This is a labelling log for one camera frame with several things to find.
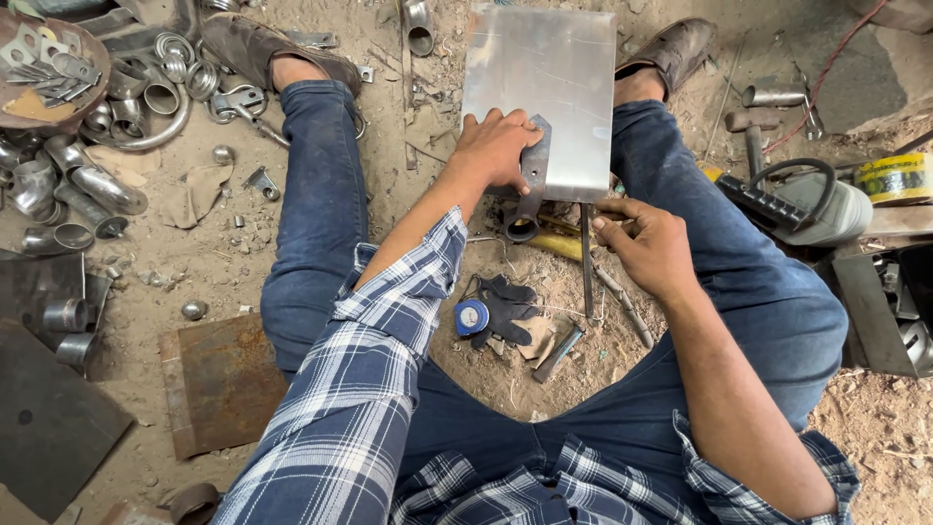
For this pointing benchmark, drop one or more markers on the person's left hand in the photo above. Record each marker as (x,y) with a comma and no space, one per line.
(492,149)

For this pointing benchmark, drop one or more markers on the person's right hand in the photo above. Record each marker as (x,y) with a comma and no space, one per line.
(652,251)

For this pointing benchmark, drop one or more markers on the shiny steel sheet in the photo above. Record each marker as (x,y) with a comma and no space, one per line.
(547,65)

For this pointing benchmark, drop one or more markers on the ribbed steel rod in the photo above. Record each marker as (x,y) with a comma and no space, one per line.
(627,310)

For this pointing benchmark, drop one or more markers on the thin flat steel bar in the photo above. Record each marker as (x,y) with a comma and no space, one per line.
(587,284)

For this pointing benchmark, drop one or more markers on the person's right leg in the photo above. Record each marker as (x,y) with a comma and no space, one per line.
(751,284)

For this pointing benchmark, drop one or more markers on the person's leg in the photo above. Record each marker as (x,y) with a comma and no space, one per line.
(321,189)
(751,284)

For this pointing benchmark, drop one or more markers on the short flat metal piece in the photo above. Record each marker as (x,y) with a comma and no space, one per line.
(558,354)

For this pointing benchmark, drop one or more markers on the black work glove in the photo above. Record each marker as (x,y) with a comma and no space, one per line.
(506,310)

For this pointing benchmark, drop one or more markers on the thin steel rod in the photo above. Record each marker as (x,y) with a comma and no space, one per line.
(724,98)

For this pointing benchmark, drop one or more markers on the blue tape measure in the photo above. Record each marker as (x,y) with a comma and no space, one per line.
(471,318)

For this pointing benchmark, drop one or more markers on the person's left leg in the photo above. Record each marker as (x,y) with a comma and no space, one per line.
(321,189)

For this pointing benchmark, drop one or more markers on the grey angle grinder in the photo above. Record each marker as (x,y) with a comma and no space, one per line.
(831,211)

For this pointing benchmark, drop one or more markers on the short steel tube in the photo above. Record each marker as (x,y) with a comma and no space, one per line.
(772,95)

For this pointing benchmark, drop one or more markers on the person's right brown shoe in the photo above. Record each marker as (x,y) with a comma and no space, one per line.
(674,47)

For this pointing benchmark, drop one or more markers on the person's brown shoe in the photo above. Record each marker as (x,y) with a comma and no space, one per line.
(674,47)
(248,44)

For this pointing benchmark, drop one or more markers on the steel wrench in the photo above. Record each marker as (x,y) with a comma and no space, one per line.
(811,120)

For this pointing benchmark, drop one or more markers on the flat steel hinge plate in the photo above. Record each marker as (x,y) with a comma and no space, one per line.
(310,38)

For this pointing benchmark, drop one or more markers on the metal box of parts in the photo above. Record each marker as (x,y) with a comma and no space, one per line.
(875,313)

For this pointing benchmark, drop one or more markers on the yellow tape roll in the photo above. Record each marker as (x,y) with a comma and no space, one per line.
(893,179)

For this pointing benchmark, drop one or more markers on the person's left brown shoe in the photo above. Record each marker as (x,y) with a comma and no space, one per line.
(248,44)

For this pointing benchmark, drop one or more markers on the person's plaid shirt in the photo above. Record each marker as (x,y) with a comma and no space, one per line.
(525,488)

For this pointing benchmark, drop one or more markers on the steel ball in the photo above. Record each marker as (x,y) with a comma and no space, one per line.
(194,310)
(223,154)

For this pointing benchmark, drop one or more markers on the beige cloth scrap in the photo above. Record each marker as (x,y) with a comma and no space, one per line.
(193,195)

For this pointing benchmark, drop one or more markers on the pile of steel rings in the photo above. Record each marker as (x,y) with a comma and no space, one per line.
(186,65)

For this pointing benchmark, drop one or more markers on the rusty steel plate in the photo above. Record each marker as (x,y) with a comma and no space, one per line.
(226,383)

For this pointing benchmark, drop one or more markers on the heap of steel pipe fittings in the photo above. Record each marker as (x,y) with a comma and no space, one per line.
(95,182)

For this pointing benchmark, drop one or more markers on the pile of flat steel brackets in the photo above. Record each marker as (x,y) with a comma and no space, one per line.
(51,69)

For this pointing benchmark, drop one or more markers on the short steel pipe piece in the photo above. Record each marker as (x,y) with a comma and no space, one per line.
(65,315)
(76,348)

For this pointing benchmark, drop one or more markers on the brown tape roll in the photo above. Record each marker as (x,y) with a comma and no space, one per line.
(193,503)

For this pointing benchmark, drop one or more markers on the rusty round metal bowl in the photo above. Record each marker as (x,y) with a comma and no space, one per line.
(29,108)

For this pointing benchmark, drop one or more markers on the small dark steel plate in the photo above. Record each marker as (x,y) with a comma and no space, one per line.
(36,281)

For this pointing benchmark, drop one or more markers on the large dark steel plate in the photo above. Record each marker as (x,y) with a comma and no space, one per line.
(51,423)

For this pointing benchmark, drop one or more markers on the small steel bracket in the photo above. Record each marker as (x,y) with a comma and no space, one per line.
(264,184)

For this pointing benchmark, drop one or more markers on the steel clamp bracket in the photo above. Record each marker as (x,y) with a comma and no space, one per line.
(240,102)

